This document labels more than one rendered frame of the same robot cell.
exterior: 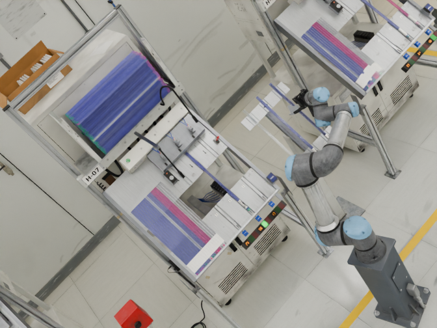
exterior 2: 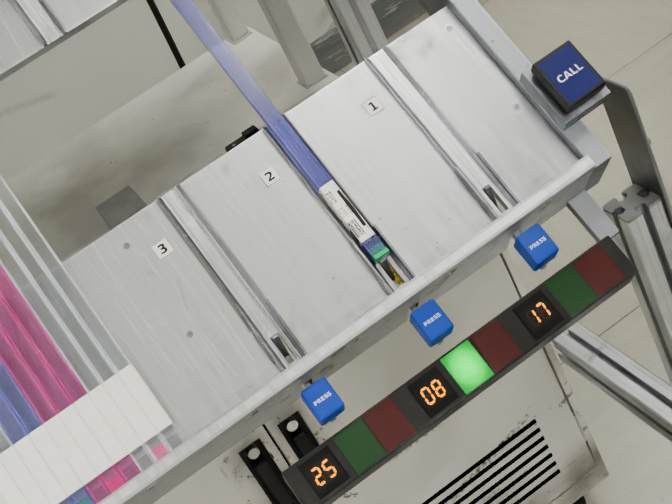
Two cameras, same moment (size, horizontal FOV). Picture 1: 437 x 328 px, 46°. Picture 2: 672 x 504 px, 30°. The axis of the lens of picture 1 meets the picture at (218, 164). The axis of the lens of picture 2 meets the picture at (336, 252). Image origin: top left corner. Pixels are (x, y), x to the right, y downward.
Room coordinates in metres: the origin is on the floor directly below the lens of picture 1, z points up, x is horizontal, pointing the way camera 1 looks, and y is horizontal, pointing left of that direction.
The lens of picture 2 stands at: (1.25, 0.02, 1.31)
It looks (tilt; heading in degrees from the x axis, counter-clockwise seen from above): 32 degrees down; 2
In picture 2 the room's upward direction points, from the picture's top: 29 degrees counter-clockwise
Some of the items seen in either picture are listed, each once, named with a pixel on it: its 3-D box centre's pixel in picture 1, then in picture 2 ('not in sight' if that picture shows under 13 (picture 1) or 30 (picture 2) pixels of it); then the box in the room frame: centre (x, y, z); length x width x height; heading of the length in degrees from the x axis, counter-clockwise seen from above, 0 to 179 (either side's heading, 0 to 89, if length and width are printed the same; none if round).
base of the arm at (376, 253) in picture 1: (367, 245); not in sight; (1.57, -0.33, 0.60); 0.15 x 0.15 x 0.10
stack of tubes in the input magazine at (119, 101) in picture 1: (119, 101); not in sight; (2.57, 0.22, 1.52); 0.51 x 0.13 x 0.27; 104
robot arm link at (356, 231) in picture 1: (357, 232); not in sight; (1.57, -0.32, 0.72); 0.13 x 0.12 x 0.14; 47
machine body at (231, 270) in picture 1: (212, 228); (225, 392); (2.68, 0.30, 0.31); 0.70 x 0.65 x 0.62; 104
